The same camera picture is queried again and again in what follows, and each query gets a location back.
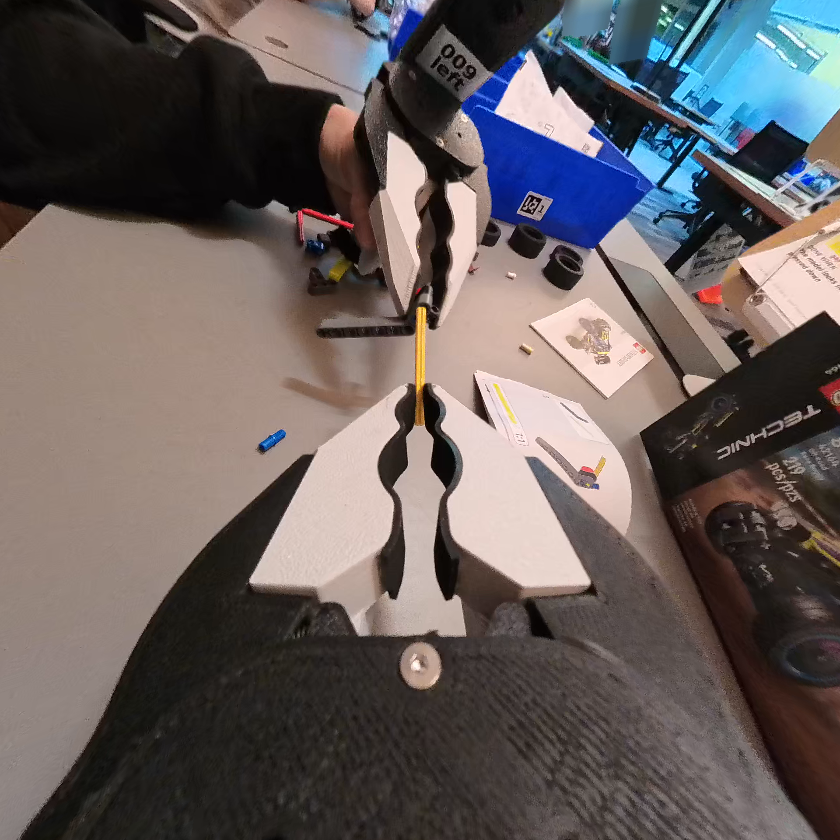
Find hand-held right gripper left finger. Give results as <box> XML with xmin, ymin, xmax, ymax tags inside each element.
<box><xmin>249</xmin><ymin>384</ymin><xmax>421</xmax><ymax>636</ymax></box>

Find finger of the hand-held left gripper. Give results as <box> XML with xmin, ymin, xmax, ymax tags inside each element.
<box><xmin>428</xmin><ymin>180</ymin><xmax>480</xmax><ymax>328</ymax></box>
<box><xmin>357</xmin><ymin>131</ymin><xmax>434</xmax><ymax>317</ymax></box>

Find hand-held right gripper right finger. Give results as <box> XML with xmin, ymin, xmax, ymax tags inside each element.
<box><xmin>425</xmin><ymin>384</ymin><xmax>593</xmax><ymax>636</ymax></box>

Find black lego beam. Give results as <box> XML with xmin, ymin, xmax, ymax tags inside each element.
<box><xmin>316</xmin><ymin>285</ymin><xmax>435</xmax><ymax>340</ymax></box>

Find yellow lego axle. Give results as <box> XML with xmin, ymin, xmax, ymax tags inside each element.
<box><xmin>414</xmin><ymin>305</ymin><xmax>428</xmax><ymax>427</ymax></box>

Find person's left forearm black sleeve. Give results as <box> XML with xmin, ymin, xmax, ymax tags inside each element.
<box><xmin>0</xmin><ymin>0</ymin><xmax>344</xmax><ymax>221</ymax></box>

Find black lego part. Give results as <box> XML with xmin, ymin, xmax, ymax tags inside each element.
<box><xmin>327</xmin><ymin>226</ymin><xmax>368</xmax><ymax>265</ymax></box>

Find red lego axle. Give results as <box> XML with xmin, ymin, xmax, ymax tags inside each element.
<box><xmin>295</xmin><ymin>208</ymin><xmax>355</xmax><ymax>246</ymax></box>

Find open lego instruction booklet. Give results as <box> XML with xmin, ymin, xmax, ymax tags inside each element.
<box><xmin>473</xmin><ymin>370</ymin><xmax>634</xmax><ymax>536</ymax></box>

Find small lego instruction booklet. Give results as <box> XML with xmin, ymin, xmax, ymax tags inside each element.
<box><xmin>529</xmin><ymin>298</ymin><xmax>655</xmax><ymax>400</ymax></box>

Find black lego set box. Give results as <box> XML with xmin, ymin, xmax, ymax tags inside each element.
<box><xmin>639</xmin><ymin>311</ymin><xmax>840</xmax><ymax>840</ymax></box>

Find white papers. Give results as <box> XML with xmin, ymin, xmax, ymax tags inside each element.
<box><xmin>494</xmin><ymin>50</ymin><xmax>605</xmax><ymax>159</ymax></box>

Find blue plastic bin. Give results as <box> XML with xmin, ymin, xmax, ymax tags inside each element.
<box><xmin>387</xmin><ymin>7</ymin><xmax>657</xmax><ymax>250</ymax></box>

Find grey metal panel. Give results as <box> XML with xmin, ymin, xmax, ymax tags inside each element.
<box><xmin>596</xmin><ymin>244</ymin><xmax>744</xmax><ymax>399</ymax></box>

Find cardboard box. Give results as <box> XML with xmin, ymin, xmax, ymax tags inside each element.
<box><xmin>721</xmin><ymin>202</ymin><xmax>840</xmax><ymax>350</ymax></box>

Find wooden office desk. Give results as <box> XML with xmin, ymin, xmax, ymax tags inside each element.
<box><xmin>663</xmin><ymin>148</ymin><xmax>811</xmax><ymax>277</ymax></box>

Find white printed sheets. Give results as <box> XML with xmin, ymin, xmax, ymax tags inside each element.
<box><xmin>738</xmin><ymin>222</ymin><xmax>840</xmax><ymax>343</ymax></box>

